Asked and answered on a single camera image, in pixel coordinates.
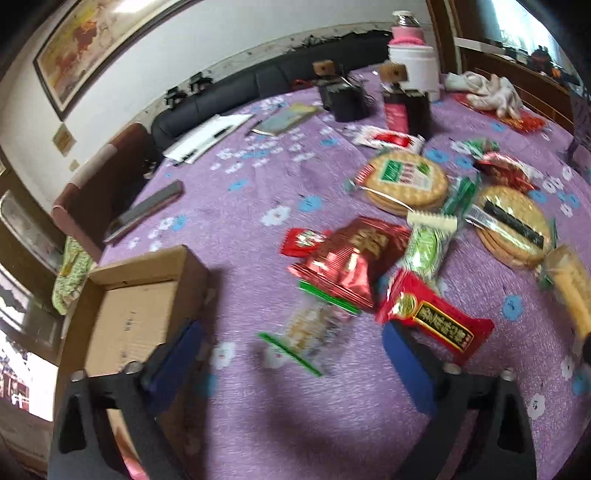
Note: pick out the purple floral tablecloth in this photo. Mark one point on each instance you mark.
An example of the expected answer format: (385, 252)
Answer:
(260, 211)

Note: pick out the clear green-edged snack pack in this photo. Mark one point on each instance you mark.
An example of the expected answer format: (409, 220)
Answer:
(317, 332)

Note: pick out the dark red small snack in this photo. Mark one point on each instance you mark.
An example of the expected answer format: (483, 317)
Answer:
(506, 171)

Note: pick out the maroon armchair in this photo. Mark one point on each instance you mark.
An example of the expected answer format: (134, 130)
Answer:
(104, 187)

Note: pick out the small wall plaque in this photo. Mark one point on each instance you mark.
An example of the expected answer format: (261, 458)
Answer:
(63, 140)

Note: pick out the white plastic jar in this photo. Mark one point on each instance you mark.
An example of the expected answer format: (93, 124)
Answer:
(422, 68)

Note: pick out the framed wall painting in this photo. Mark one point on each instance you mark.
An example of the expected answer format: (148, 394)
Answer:
(87, 39)

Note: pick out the black cup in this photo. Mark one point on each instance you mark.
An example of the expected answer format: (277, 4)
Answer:
(348, 103)

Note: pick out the black pen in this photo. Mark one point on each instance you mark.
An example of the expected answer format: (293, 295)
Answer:
(222, 132)

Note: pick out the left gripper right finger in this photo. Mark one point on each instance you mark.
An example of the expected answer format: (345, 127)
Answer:
(501, 443)

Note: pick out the red cake snack pack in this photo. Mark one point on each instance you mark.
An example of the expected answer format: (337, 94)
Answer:
(412, 303)

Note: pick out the red white sachet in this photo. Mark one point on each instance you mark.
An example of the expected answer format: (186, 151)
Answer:
(380, 139)

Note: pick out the round cracker pack green label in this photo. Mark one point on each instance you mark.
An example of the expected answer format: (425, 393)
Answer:
(397, 181)

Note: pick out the dark red foil snack bag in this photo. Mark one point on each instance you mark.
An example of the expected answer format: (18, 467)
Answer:
(348, 264)

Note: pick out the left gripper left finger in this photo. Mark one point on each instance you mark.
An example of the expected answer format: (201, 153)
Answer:
(83, 443)

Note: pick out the pink thermos bottle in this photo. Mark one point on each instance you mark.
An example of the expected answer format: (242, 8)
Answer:
(406, 29)

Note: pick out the black sofa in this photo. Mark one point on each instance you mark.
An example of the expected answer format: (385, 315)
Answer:
(279, 75)

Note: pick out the green floral cloth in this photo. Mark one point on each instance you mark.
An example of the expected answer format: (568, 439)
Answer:
(74, 270)

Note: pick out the white gloves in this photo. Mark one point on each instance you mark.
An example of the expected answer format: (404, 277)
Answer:
(495, 94)

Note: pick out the green notebook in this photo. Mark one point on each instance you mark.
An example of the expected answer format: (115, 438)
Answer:
(285, 119)

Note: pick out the round cracker pack black label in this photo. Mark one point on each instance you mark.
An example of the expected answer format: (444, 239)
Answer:
(510, 226)

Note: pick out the white paper sheets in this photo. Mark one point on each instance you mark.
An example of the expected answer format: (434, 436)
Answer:
(199, 140)

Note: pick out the red black canister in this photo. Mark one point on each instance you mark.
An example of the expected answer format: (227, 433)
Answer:
(408, 112)

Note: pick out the cardboard tray box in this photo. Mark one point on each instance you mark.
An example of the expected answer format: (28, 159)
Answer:
(129, 307)

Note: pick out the light green snack pack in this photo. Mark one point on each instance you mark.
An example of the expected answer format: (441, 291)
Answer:
(428, 244)

